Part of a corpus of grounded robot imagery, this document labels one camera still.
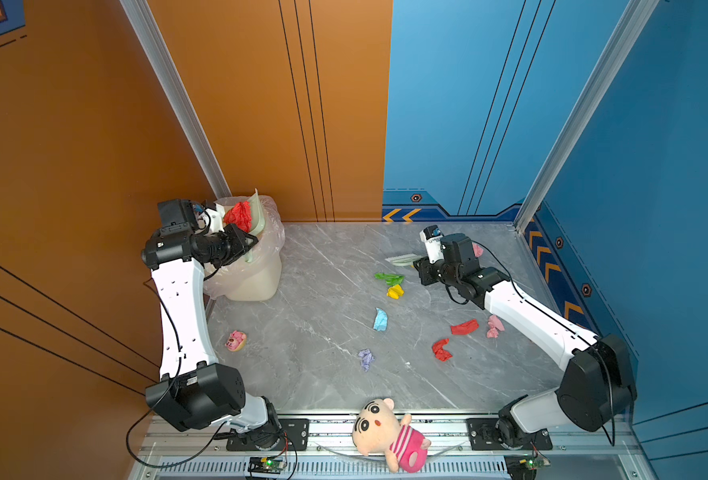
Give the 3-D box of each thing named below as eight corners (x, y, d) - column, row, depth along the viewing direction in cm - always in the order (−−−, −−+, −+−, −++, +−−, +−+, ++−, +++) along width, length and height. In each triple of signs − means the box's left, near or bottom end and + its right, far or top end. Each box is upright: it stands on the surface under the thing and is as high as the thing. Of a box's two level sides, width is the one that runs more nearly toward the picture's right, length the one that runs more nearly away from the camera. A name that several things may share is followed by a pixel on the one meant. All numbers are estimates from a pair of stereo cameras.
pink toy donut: (227, 349, 90) (223, 344, 87) (236, 334, 93) (233, 329, 90) (239, 353, 89) (235, 349, 86) (248, 338, 92) (245, 333, 90)
